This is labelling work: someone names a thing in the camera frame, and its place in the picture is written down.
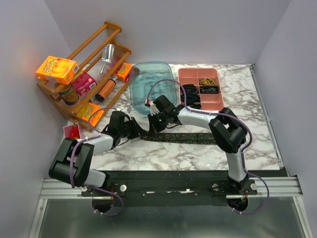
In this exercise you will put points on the pink sponge box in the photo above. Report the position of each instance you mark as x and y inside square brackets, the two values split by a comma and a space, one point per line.
[83, 82]

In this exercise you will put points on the aluminium rail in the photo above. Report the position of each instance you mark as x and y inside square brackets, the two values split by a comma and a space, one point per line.
[278, 187]

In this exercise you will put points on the rolled dark blue tie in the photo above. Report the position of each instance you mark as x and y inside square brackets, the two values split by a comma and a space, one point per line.
[205, 89]

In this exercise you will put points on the red toy pepper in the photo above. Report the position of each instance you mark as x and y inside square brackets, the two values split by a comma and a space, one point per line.
[74, 133]

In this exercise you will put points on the orange bottle black cap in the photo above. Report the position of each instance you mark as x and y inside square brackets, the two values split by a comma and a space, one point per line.
[107, 89]

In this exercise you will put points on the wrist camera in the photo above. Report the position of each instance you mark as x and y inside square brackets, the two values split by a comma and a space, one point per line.
[153, 109]
[126, 110]

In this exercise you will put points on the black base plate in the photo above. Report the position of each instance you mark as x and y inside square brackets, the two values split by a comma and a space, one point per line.
[183, 188]

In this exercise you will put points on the dark round can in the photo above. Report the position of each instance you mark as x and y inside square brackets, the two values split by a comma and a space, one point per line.
[69, 95]

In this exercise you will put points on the dark patterned necktie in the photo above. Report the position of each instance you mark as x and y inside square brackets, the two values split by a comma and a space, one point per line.
[181, 138]

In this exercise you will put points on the small orange box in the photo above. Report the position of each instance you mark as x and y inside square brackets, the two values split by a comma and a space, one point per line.
[123, 71]

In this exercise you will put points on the teal transparent plastic tray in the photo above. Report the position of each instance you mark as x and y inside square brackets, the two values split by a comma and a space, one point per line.
[150, 80]

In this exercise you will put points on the rolled black tie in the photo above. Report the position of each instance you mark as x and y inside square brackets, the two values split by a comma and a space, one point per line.
[188, 88]

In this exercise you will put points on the orange box lower shelf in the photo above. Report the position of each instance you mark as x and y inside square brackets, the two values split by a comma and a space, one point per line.
[89, 109]

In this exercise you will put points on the rolled dark gold tie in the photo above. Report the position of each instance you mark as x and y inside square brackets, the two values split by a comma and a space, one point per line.
[195, 106]

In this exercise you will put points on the large orange sponge box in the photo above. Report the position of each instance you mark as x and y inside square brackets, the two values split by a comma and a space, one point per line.
[58, 70]

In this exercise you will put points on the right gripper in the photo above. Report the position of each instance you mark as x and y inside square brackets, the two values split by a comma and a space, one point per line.
[153, 128]

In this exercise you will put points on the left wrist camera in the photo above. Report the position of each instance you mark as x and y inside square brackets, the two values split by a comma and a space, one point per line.
[126, 110]

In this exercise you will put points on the rolled teal tie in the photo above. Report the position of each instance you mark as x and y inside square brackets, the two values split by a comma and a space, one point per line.
[190, 98]

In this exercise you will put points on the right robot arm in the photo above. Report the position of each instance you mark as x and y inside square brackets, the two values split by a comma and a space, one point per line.
[228, 131]

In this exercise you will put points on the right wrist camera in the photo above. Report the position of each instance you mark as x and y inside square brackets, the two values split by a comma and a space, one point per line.
[153, 109]

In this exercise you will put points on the wooden tiered rack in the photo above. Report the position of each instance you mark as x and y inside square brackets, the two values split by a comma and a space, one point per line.
[89, 57]

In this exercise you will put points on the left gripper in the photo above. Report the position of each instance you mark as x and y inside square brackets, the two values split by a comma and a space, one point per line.
[137, 130]

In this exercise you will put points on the pink divided organizer box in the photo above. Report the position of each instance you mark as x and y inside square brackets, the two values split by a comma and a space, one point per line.
[209, 102]

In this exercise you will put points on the small pink bin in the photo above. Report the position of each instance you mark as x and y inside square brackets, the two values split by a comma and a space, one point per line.
[67, 129]

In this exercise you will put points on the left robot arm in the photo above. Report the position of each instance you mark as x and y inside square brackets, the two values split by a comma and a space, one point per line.
[73, 159]

